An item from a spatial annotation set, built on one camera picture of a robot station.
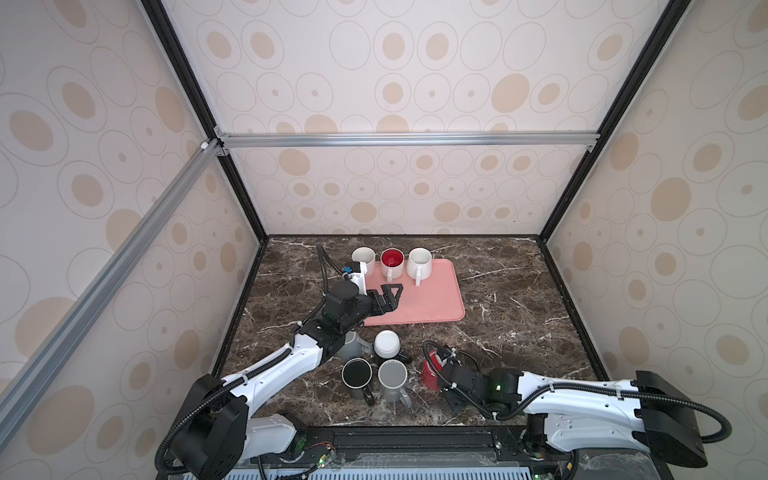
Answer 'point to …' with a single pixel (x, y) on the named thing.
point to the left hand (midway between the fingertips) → (399, 286)
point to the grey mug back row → (354, 347)
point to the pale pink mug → (367, 257)
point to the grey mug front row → (392, 376)
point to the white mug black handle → (387, 345)
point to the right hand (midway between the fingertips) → (448, 386)
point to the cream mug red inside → (392, 263)
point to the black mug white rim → (357, 373)
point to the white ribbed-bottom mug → (419, 264)
